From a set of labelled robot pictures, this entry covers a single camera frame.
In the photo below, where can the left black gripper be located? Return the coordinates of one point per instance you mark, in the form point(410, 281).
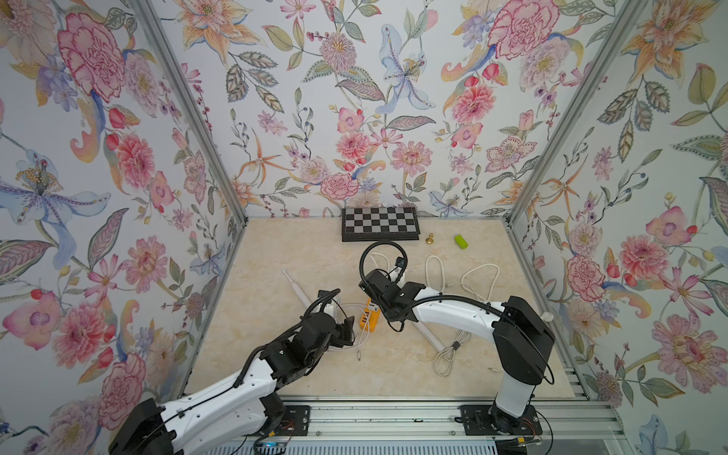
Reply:
point(342, 338)

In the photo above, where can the orange power strip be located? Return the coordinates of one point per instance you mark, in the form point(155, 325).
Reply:
point(369, 317)

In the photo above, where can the white electric toothbrush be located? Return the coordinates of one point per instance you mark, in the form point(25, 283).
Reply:
point(430, 337)
point(298, 290)

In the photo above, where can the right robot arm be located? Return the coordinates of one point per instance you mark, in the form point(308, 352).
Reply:
point(523, 341)

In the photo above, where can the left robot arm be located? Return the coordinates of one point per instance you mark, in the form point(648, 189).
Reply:
point(245, 403)

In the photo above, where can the black white chessboard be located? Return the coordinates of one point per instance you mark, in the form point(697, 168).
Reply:
point(373, 224)

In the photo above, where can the green plastic cap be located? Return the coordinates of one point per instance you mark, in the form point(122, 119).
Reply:
point(461, 242)

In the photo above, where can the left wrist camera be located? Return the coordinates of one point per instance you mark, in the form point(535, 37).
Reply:
point(328, 304)

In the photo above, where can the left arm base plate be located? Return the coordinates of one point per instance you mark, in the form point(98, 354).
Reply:
point(287, 421)

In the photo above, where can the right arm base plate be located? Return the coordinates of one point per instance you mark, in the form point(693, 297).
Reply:
point(487, 420)

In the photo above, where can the aluminium mounting rail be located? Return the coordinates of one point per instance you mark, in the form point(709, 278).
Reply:
point(402, 419)

